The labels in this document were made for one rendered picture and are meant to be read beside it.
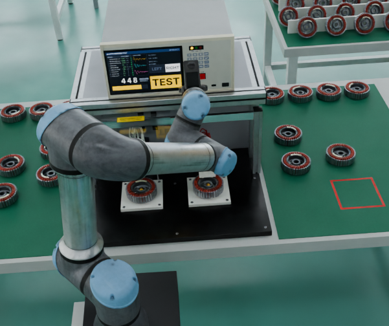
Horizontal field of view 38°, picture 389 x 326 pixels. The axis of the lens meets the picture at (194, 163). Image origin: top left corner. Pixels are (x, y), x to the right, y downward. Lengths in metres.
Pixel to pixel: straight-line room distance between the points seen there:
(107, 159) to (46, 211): 0.96
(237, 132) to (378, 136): 0.60
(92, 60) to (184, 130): 0.79
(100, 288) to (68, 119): 0.44
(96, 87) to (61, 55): 2.78
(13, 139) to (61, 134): 1.30
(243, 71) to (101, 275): 0.98
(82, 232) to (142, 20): 0.87
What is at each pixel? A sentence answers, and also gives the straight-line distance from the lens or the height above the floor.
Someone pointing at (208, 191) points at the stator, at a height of 0.82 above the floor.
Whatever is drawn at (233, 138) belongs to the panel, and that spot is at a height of 0.82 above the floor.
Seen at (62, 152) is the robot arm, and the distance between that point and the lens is 1.24.
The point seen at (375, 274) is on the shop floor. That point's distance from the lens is 2.88.
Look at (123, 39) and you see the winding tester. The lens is 1.90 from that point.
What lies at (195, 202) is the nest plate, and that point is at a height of 0.78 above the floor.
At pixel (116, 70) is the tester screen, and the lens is 1.92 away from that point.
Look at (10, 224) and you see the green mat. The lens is 2.12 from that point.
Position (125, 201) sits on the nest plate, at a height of 0.78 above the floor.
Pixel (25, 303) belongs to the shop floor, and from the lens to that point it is 2.85.
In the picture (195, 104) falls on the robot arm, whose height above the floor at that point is 1.32.
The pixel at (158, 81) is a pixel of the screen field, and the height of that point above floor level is 1.17.
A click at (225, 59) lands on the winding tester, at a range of 1.90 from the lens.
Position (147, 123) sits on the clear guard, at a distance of 1.92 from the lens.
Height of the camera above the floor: 2.14
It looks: 39 degrees down
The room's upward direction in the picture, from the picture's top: 3 degrees counter-clockwise
